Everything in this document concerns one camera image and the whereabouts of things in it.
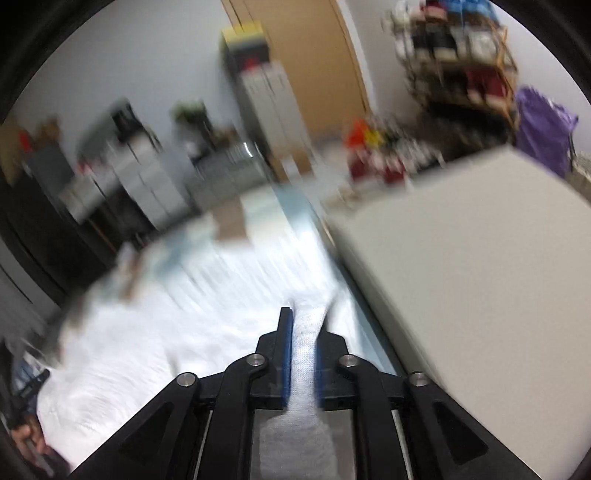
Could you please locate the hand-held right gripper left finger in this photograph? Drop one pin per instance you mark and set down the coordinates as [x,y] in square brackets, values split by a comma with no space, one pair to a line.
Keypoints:
[287,355]

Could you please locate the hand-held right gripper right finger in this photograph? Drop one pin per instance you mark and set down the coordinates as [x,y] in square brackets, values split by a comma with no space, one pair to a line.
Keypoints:
[319,369]

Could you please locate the light grey hoodie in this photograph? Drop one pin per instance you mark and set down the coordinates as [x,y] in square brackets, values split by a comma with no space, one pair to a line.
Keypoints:
[184,350]

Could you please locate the person's left hand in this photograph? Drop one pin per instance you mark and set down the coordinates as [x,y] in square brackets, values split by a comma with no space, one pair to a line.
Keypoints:
[25,436]

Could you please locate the black wardrobe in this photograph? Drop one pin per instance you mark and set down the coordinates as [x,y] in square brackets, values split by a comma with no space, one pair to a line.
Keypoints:
[41,240]

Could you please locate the silver suitcase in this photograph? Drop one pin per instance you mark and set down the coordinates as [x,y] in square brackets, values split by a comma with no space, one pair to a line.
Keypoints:
[226,170]

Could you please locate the white drawer desk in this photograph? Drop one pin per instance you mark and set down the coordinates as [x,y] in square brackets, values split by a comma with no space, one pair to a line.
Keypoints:
[138,184]

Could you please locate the red yellow toy pile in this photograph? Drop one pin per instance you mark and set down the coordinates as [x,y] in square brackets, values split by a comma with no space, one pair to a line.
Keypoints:
[364,136]

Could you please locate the white upright suitcase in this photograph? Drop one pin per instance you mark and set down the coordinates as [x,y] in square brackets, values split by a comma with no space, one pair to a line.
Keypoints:
[272,106]

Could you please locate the black wrapped bouquet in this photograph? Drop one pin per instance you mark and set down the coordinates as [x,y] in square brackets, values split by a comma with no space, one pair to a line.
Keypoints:
[191,115]

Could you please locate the red box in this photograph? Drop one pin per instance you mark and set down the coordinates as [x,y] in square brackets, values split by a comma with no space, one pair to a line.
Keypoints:
[25,138]

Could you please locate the black shoe box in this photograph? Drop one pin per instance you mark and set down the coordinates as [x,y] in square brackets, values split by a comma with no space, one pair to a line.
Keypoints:
[247,60]

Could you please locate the wooden door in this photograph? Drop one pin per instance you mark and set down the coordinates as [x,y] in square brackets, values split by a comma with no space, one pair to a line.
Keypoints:
[314,55]

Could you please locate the yellow lidded shoe box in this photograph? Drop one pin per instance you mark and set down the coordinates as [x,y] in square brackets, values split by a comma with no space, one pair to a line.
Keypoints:
[242,34]

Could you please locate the purple bag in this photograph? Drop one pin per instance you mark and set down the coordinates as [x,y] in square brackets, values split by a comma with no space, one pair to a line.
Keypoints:
[545,129]

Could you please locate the wooden shoe rack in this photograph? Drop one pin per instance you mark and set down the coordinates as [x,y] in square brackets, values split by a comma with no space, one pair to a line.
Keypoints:
[461,46]

